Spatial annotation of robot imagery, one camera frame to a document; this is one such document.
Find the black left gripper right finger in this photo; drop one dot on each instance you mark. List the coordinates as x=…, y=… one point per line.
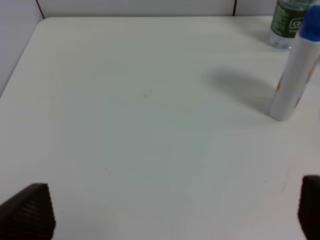
x=309, y=207

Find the white blue-capped shampoo bottle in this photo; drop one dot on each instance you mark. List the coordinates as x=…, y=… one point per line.
x=301, y=63

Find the clear green-label water bottle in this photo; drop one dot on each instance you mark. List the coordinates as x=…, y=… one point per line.
x=287, y=19

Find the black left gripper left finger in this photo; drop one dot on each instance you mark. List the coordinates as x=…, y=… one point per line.
x=28, y=215

